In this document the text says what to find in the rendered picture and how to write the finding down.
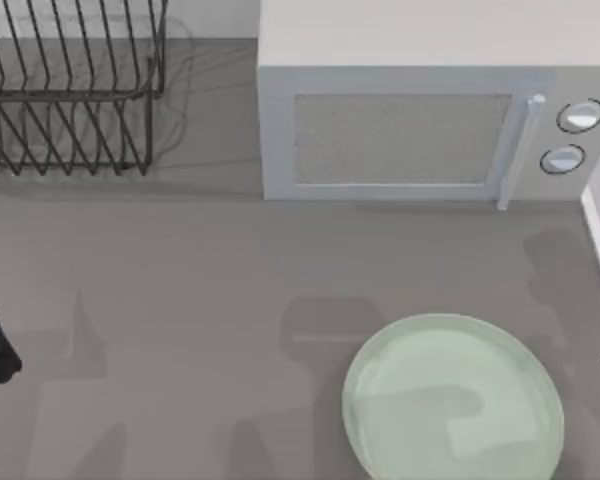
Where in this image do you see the large microwave knob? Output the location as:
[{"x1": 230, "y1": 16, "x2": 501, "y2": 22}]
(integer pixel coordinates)
[{"x1": 556, "y1": 98, "x2": 600, "y2": 135}]

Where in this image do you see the dark wire dish rack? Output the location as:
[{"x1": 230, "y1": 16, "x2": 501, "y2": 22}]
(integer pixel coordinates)
[{"x1": 0, "y1": 0, "x2": 170, "y2": 177}]

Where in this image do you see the microwave door handle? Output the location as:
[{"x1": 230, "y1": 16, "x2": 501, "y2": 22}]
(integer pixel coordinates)
[{"x1": 496, "y1": 93, "x2": 547, "y2": 211}]

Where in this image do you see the small microwave knob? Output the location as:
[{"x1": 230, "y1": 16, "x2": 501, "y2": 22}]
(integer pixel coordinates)
[{"x1": 539, "y1": 144, "x2": 586, "y2": 175}]

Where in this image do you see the microwave oven door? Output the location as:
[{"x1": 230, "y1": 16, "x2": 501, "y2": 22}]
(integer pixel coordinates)
[{"x1": 258, "y1": 66, "x2": 554, "y2": 202}]

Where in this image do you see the pale green plate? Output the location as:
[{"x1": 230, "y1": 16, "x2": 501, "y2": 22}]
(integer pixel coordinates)
[{"x1": 342, "y1": 313, "x2": 565, "y2": 480}]

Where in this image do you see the pale microwave oven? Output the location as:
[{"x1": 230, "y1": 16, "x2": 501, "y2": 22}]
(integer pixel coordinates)
[{"x1": 256, "y1": 0, "x2": 600, "y2": 211}]

